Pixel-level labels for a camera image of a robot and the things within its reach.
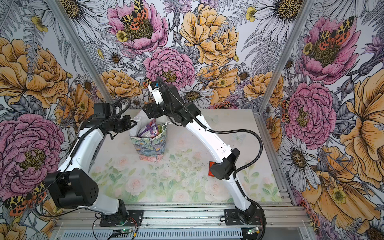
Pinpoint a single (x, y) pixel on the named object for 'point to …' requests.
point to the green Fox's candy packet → (160, 128)
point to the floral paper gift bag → (150, 149)
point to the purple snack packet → (151, 131)
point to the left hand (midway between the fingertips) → (136, 127)
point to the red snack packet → (210, 173)
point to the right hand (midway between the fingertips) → (152, 110)
